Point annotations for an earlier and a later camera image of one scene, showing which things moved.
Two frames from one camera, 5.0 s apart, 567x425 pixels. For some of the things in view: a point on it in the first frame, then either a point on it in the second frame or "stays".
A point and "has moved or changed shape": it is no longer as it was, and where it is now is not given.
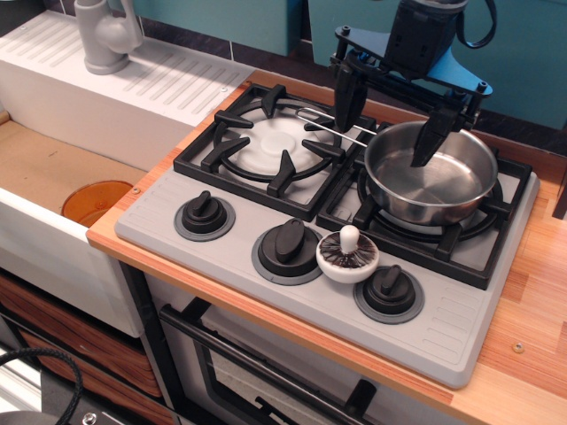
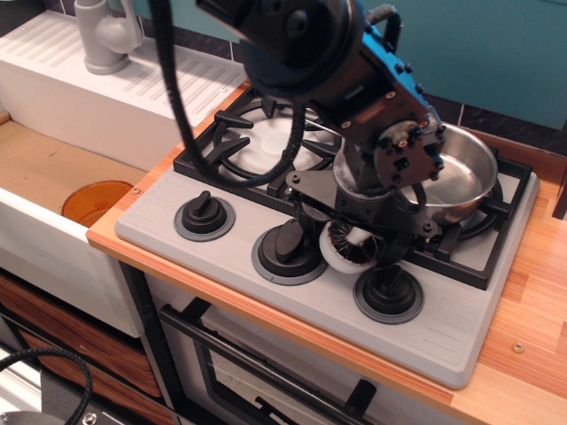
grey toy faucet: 106,42 stays
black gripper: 417,55 -> 376,186
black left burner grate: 282,148 stays
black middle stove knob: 286,254 stays
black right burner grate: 468,249 stays
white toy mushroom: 345,256 has moved or changed shape
